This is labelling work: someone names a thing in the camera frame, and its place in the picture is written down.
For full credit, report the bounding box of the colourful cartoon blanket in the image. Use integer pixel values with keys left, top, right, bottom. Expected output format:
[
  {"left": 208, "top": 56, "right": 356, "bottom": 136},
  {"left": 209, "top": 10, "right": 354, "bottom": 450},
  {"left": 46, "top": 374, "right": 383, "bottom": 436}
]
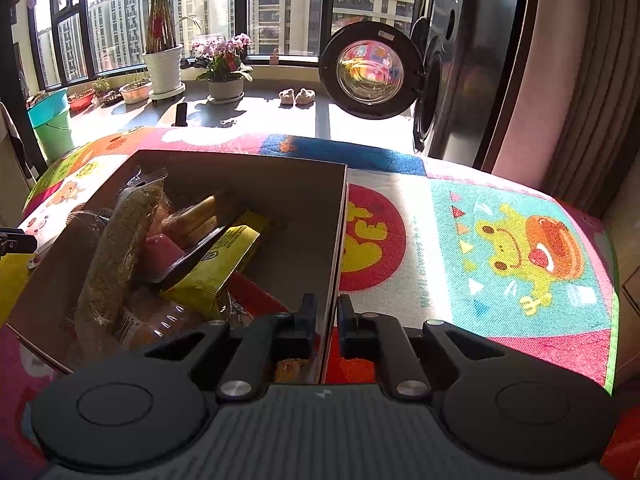
[{"left": 1, "top": 127, "right": 639, "bottom": 479}]

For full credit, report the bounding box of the tall plant in white pot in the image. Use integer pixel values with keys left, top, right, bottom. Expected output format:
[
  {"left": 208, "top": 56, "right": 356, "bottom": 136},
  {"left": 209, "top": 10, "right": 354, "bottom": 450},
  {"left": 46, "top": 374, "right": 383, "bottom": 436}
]
[{"left": 143, "top": 0, "right": 186, "bottom": 103}]

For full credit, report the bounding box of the striped curtain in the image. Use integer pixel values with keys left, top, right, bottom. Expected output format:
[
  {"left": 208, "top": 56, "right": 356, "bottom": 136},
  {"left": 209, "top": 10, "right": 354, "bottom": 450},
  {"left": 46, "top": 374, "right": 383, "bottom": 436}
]
[{"left": 491, "top": 0, "right": 639, "bottom": 217}]

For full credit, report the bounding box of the pink flower pot plant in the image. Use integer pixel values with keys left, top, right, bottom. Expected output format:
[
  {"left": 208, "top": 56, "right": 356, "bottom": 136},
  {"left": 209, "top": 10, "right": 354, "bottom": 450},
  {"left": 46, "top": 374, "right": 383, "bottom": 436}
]
[{"left": 191, "top": 32, "right": 253, "bottom": 105}]

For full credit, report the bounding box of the cardboard box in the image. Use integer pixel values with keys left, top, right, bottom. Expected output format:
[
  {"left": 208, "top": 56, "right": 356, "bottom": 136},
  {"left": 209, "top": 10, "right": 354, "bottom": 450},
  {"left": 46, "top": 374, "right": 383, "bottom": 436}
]
[{"left": 6, "top": 150, "right": 347, "bottom": 373}]

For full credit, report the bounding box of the bread bun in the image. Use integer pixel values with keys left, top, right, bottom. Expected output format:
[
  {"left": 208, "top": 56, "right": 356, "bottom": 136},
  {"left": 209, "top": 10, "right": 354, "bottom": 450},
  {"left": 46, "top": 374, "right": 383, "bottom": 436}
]
[
  {"left": 112, "top": 287, "right": 213, "bottom": 350},
  {"left": 74, "top": 169, "right": 167, "bottom": 361}
]

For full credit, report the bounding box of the pair of small slippers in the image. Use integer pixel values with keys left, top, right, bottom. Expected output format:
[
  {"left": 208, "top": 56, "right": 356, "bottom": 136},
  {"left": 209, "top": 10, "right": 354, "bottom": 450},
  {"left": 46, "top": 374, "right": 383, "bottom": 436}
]
[{"left": 279, "top": 88, "right": 316, "bottom": 108}]

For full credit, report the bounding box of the green teal bucket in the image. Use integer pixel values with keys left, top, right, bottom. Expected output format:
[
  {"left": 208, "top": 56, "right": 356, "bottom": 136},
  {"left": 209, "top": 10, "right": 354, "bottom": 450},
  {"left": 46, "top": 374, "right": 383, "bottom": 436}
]
[{"left": 28, "top": 89, "right": 74, "bottom": 162}]

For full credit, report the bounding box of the red cartoon snack bag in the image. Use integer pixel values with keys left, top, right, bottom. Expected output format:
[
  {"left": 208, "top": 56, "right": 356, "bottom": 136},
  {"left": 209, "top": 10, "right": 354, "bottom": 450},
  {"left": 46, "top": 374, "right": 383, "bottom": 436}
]
[{"left": 222, "top": 272, "right": 288, "bottom": 326}]

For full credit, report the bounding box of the yellow snack bar packet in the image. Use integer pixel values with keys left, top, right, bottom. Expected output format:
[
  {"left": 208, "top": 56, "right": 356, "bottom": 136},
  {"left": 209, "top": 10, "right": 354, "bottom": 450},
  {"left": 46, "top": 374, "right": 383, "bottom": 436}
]
[{"left": 160, "top": 210, "right": 273, "bottom": 320}]

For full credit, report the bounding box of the dark washing machine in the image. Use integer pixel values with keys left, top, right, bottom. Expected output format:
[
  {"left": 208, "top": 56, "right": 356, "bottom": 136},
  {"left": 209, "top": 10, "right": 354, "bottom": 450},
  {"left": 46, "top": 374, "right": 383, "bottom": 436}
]
[{"left": 413, "top": 0, "right": 518, "bottom": 169}]

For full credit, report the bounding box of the orange snack packet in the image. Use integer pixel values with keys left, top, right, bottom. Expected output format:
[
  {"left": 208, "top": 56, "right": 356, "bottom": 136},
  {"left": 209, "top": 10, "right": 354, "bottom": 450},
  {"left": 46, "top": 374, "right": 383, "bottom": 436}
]
[{"left": 160, "top": 195, "right": 239, "bottom": 249}]

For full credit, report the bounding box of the small white planter bowl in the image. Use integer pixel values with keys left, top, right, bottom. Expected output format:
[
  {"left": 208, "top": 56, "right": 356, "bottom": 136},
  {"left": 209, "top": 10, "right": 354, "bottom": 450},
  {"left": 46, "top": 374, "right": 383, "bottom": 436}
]
[{"left": 119, "top": 78, "right": 152, "bottom": 105}]

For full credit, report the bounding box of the red small planter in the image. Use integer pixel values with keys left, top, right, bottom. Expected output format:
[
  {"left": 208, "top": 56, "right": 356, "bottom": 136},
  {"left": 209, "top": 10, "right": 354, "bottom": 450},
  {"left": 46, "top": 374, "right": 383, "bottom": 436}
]
[{"left": 67, "top": 89, "right": 96, "bottom": 114}]

